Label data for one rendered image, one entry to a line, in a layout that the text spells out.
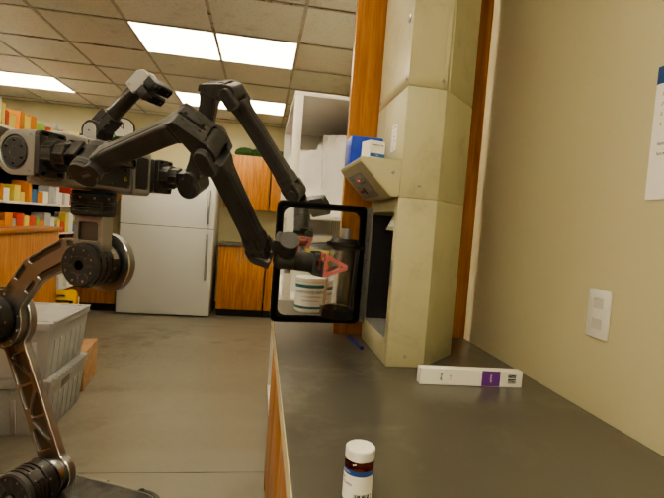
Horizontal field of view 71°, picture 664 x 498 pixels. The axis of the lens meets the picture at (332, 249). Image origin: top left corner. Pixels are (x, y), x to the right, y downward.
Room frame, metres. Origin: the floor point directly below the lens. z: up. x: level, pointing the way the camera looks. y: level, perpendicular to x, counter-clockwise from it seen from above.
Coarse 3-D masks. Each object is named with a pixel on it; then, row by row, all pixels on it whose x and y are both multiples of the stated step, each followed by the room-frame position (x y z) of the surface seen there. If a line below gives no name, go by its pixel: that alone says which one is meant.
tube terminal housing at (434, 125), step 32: (416, 96) 1.28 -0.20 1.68; (448, 96) 1.30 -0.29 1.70; (384, 128) 1.49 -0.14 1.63; (416, 128) 1.28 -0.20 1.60; (448, 128) 1.32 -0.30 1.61; (416, 160) 1.28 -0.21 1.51; (448, 160) 1.33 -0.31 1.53; (416, 192) 1.28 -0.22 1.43; (448, 192) 1.35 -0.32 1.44; (416, 224) 1.29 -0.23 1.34; (448, 224) 1.37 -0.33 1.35; (416, 256) 1.29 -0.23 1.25; (448, 256) 1.38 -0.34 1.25; (416, 288) 1.29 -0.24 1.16; (448, 288) 1.40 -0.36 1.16; (416, 320) 1.29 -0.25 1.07; (448, 320) 1.42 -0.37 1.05; (384, 352) 1.29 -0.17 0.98; (416, 352) 1.29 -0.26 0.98; (448, 352) 1.44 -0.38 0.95
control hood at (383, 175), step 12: (348, 168) 1.45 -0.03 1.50; (360, 168) 1.33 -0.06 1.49; (372, 168) 1.26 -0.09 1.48; (384, 168) 1.27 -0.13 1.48; (396, 168) 1.28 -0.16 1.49; (348, 180) 1.57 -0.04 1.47; (372, 180) 1.31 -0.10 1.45; (384, 180) 1.27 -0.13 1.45; (396, 180) 1.28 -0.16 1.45; (384, 192) 1.29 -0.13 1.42; (396, 192) 1.28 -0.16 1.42
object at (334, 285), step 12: (336, 252) 1.36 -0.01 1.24; (348, 252) 1.35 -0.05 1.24; (336, 264) 1.36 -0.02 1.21; (348, 264) 1.36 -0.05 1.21; (336, 276) 1.36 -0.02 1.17; (348, 276) 1.36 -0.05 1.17; (324, 288) 1.39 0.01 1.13; (336, 288) 1.35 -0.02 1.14; (348, 288) 1.36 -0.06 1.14; (324, 300) 1.38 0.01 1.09; (336, 300) 1.35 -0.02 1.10; (348, 300) 1.37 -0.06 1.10
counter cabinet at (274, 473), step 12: (276, 384) 1.73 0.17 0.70; (276, 396) 1.68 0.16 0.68; (276, 408) 1.62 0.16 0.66; (276, 420) 1.58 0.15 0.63; (276, 432) 1.53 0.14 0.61; (276, 444) 1.49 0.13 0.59; (276, 456) 1.44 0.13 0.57; (276, 468) 1.40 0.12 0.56; (264, 480) 2.22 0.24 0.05; (276, 480) 1.37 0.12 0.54; (276, 492) 1.33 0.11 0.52
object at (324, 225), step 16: (288, 208) 1.52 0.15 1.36; (304, 208) 1.53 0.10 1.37; (288, 224) 1.52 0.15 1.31; (304, 224) 1.53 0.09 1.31; (320, 224) 1.54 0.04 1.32; (336, 224) 1.55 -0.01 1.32; (352, 224) 1.57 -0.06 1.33; (304, 240) 1.53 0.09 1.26; (320, 240) 1.54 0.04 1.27; (304, 272) 1.53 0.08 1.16; (288, 288) 1.52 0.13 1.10; (304, 288) 1.53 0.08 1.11; (320, 288) 1.55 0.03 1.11; (288, 304) 1.52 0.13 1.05; (304, 304) 1.53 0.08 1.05; (320, 304) 1.55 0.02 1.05
